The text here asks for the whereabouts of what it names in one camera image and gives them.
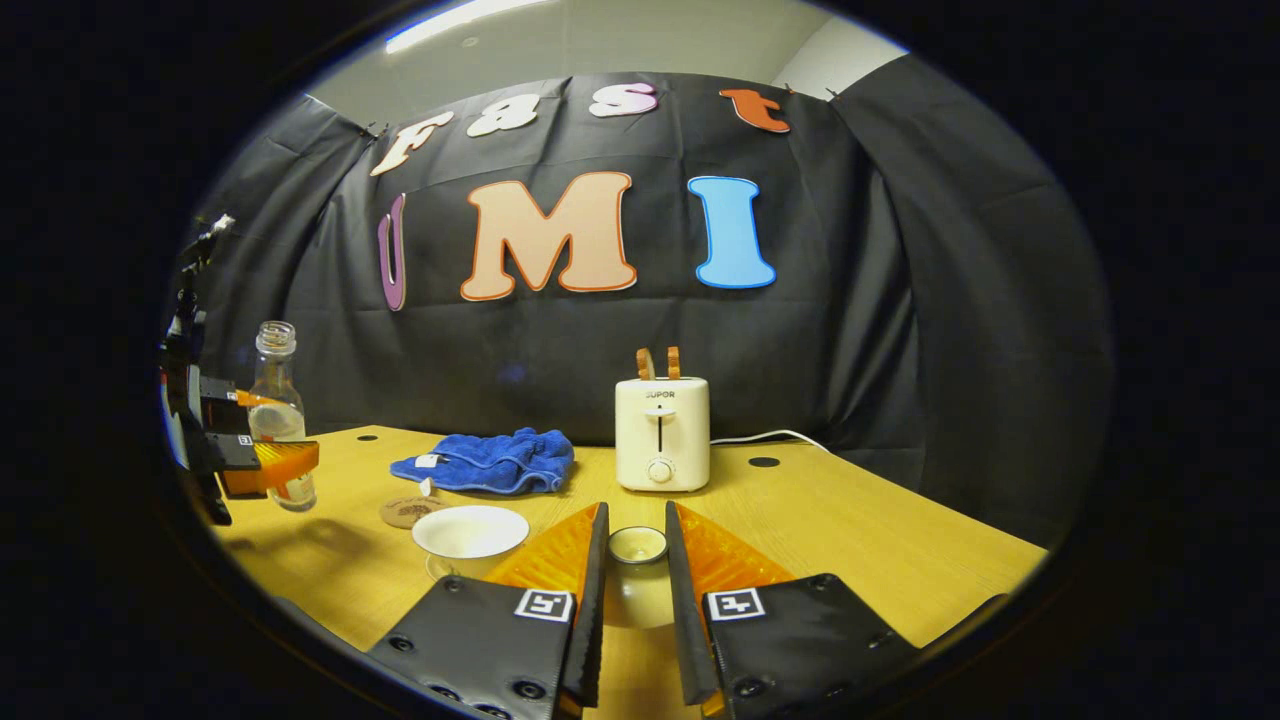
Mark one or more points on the white teacup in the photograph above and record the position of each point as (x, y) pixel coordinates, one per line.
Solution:
(470, 532)

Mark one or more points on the blue towel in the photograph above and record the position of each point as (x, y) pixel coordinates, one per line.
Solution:
(490, 460)

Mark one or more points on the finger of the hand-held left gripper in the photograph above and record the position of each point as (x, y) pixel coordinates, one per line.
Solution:
(220, 405)
(265, 468)

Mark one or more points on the round cork coaster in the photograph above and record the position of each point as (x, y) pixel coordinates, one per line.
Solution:
(405, 512)

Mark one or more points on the white toaster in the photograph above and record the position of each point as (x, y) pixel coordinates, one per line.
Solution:
(662, 430)

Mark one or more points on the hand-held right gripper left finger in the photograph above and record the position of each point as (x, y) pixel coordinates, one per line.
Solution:
(590, 650)

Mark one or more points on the white teacup lid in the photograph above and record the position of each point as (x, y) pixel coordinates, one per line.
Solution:
(638, 590)

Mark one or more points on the clear glass water bottle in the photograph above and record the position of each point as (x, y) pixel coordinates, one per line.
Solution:
(277, 420)

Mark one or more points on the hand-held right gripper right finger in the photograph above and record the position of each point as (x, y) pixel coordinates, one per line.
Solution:
(688, 640)

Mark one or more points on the black backdrop cloth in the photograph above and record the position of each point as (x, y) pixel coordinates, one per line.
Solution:
(850, 350)

